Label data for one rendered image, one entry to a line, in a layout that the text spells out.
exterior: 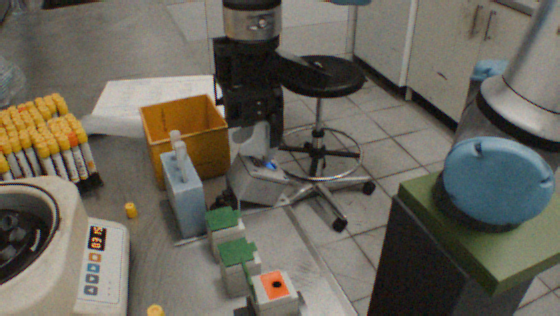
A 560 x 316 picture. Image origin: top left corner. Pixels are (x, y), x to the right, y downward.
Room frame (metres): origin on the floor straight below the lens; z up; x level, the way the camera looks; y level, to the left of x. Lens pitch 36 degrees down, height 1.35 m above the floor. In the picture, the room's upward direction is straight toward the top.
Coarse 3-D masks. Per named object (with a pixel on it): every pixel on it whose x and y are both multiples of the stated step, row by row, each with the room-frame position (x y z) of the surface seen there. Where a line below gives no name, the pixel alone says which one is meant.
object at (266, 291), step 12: (264, 276) 0.32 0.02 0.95; (276, 276) 0.32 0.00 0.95; (264, 288) 0.31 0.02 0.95; (276, 288) 0.32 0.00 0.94; (288, 288) 0.31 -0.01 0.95; (252, 300) 0.31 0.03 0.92; (264, 300) 0.29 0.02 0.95; (276, 300) 0.29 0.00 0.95; (288, 300) 0.30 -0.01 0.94; (264, 312) 0.29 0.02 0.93; (276, 312) 0.29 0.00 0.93; (288, 312) 0.30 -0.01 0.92
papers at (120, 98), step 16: (128, 80) 0.98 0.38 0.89; (144, 80) 0.98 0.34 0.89; (160, 80) 0.97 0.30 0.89; (176, 80) 0.97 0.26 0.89; (192, 80) 0.97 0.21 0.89; (208, 80) 0.97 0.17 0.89; (112, 96) 0.89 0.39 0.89; (128, 96) 0.89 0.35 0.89; (144, 96) 0.89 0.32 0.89; (160, 96) 0.89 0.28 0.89; (176, 96) 0.89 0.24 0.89; (96, 112) 0.82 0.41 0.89; (112, 112) 0.82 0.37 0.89; (128, 112) 0.82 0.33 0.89
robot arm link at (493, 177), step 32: (544, 0) 0.38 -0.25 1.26; (544, 32) 0.36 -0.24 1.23; (512, 64) 0.39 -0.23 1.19; (544, 64) 0.35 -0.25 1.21; (480, 96) 0.39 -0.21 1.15; (512, 96) 0.37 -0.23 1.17; (544, 96) 0.35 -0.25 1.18; (480, 128) 0.37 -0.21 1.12; (512, 128) 0.34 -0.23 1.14; (544, 128) 0.33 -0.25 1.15; (448, 160) 0.37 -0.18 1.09; (480, 160) 0.34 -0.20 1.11; (512, 160) 0.32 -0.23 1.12; (544, 160) 0.32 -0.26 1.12; (448, 192) 0.36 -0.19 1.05; (480, 192) 0.34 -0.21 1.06; (512, 192) 0.32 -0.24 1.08; (544, 192) 0.31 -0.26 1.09
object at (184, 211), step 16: (160, 160) 0.53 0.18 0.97; (176, 160) 0.52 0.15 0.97; (176, 176) 0.48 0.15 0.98; (192, 176) 0.48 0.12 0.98; (176, 192) 0.45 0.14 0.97; (192, 192) 0.46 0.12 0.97; (176, 208) 0.45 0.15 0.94; (192, 208) 0.45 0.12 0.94; (176, 224) 0.48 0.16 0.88; (192, 224) 0.45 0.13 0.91; (176, 240) 0.44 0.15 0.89; (192, 240) 0.45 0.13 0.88
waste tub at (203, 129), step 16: (192, 96) 0.72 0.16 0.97; (208, 96) 0.72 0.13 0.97; (144, 112) 0.68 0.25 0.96; (160, 112) 0.70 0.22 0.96; (176, 112) 0.71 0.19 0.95; (192, 112) 0.72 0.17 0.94; (208, 112) 0.73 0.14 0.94; (144, 128) 0.61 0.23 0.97; (160, 128) 0.69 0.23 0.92; (176, 128) 0.71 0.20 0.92; (192, 128) 0.72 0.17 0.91; (208, 128) 0.73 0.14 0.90; (224, 128) 0.61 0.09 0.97; (160, 144) 0.57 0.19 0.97; (192, 144) 0.59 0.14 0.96; (208, 144) 0.60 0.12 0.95; (224, 144) 0.61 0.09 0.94; (192, 160) 0.59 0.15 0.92; (208, 160) 0.60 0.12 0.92; (224, 160) 0.61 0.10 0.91; (160, 176) 0.57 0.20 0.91; (208, 176) 0.60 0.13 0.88
